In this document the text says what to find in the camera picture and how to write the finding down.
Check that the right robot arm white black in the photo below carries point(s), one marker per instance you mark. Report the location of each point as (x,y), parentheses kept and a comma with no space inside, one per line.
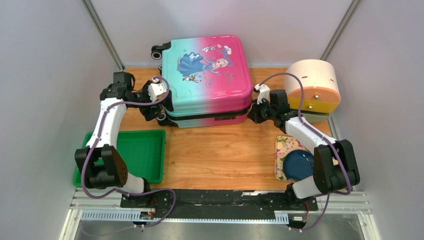
(335,168)

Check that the floral pattern tray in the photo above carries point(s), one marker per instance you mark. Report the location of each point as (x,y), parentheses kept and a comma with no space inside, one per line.
(284,145)

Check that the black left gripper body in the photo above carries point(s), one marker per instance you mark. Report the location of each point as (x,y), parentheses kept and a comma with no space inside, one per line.
(148,112)

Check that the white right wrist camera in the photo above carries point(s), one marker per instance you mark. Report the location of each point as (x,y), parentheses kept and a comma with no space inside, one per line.
(263,92)

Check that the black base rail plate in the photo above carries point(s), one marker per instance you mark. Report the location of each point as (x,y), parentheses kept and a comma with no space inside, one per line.
(218,204)

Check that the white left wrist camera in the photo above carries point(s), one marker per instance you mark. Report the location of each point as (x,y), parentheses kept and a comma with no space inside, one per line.
(158,89)

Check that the round pastel drawer cabinet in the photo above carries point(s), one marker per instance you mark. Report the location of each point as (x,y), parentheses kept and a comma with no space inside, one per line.
(321,92)

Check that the green plastic tray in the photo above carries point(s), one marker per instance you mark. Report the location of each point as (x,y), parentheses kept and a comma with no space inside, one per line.
(143,151)

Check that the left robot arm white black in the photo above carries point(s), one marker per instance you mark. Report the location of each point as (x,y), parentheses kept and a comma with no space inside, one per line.
(102,169)

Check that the dark blue plate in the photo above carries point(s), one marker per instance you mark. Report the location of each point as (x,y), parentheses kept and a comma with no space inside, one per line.
(298,165)

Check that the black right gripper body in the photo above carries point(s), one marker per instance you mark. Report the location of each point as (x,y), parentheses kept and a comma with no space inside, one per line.
(262,111)

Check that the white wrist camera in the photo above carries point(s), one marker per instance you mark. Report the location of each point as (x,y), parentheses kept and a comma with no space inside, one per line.
(158,89)
(263,92)

